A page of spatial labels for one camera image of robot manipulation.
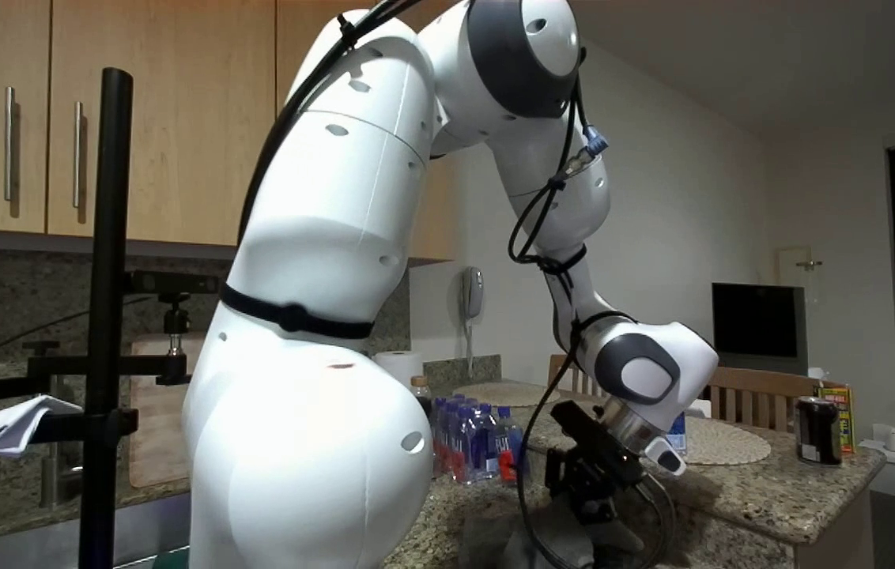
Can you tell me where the black vertical stand pole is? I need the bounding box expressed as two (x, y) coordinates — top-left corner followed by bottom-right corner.
(75, 68), (140, 569)

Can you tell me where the round beige placemat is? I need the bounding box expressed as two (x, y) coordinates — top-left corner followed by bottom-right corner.
(680, 413), (775, 472)

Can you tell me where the black shoulder cable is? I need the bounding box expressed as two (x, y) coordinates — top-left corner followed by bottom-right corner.
(235, 0), (427, 246)

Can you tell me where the black forearm cable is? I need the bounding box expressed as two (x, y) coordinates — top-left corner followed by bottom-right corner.
(505, 76), (595, 569)

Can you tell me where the white crumpled paper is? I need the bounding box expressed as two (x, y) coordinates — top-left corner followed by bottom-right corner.
(0, 393), (87, 458)

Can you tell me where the wide wooden cabinet door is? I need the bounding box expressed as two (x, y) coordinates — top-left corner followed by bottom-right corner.
(48, 0), (282, 251)

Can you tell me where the dark jar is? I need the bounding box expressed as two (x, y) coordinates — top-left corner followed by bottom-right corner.
(793, 393), (844, 469)

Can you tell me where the metal cabinet handle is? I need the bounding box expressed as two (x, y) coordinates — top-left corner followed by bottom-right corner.
(67, 98), (89, 211)
(0, 86), (21, 208)

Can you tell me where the wooden chair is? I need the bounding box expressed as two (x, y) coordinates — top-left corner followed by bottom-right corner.
(710, 364), (826, 431)

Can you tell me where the white wall phone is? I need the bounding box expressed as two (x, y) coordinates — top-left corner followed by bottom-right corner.
(456, 267), (491, 361)

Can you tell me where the yellow snack box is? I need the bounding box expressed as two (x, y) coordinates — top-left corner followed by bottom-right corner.
(817, 380), (862, 463)

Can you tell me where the black flat screen monitor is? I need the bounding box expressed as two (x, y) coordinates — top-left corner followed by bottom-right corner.
(710, 278), (810, 380)

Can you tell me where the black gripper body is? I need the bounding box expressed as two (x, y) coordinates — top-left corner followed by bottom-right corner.
(547, 397), (648, 523)

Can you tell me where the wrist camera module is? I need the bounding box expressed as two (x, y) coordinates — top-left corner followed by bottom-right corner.
(615, 408), (692, 481)

